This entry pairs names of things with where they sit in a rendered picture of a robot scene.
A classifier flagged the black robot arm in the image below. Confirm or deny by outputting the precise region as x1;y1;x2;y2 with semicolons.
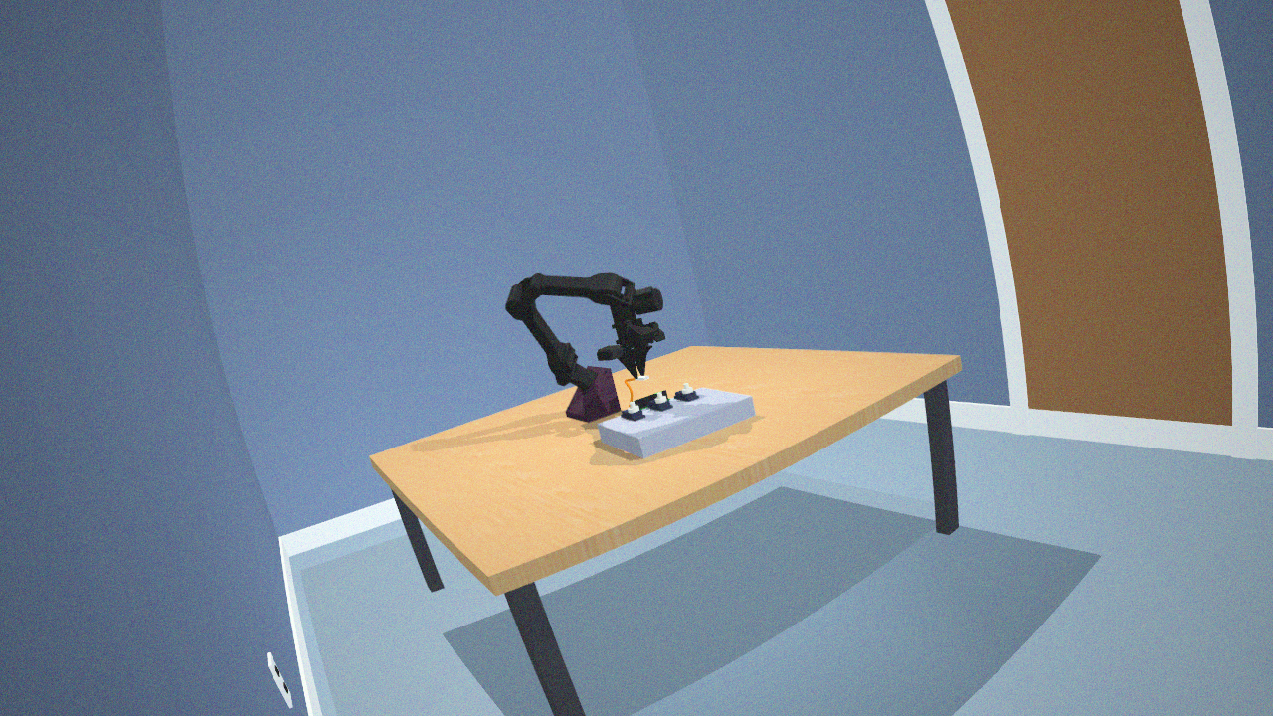
505;273;663;392

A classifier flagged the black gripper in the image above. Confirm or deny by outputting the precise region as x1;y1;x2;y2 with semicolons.
597;316;665;378

